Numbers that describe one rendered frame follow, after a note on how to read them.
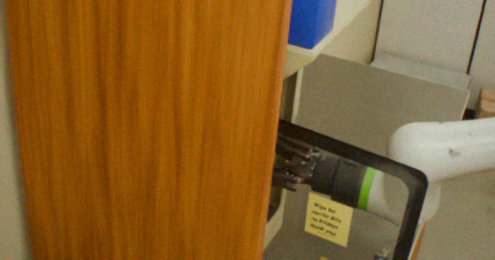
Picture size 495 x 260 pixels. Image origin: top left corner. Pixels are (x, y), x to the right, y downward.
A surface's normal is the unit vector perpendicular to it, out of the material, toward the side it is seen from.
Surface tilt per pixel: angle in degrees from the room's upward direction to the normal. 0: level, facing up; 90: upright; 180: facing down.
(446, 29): 90
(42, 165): 90
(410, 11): 90
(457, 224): 0
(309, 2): 90
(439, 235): 0
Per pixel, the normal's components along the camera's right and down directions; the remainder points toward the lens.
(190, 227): -0.42, 0.40
